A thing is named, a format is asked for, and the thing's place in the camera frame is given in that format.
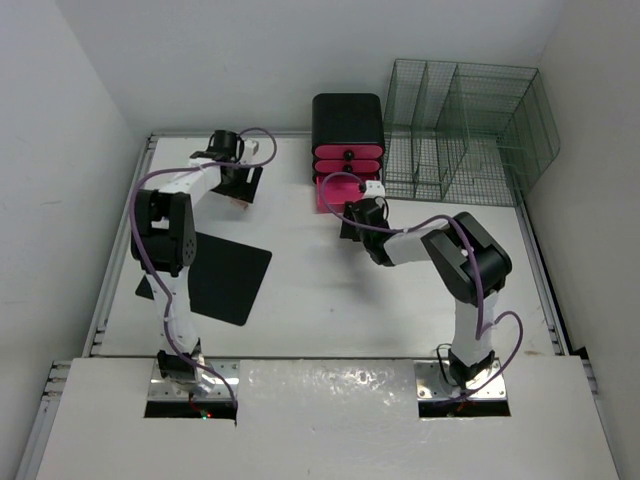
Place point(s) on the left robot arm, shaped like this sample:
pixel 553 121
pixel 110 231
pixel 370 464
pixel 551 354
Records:
pixel 163 202

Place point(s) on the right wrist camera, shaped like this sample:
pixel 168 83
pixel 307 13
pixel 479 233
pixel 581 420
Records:
pixel 373 189

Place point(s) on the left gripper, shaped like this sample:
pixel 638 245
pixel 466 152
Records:
pixel 244 190

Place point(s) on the green wire mesh organizer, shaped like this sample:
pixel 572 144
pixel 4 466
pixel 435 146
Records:
pixel 466 133

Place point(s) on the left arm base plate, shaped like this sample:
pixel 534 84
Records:
pixel 207 388

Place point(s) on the black mouse pad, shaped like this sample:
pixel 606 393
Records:
pixel 223 281

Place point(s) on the pink eraser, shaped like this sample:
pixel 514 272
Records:
pixel 240 204

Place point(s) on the pink bottom drawer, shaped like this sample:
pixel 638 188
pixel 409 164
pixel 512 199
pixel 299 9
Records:
pixel 345 187

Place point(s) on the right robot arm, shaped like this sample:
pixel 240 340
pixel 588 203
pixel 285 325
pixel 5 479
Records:
pixel 472 265

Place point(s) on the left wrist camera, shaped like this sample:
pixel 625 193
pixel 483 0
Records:
pixel 250 150

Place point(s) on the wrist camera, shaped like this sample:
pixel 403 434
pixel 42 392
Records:
pixel 373 189
pixel 250 150

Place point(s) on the black drawer cabinet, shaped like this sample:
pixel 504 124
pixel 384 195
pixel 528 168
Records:
pixel 346 118

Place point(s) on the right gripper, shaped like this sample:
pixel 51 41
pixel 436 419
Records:
pixel 349 231

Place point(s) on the pink top drawer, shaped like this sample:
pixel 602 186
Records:
pixel 348 151

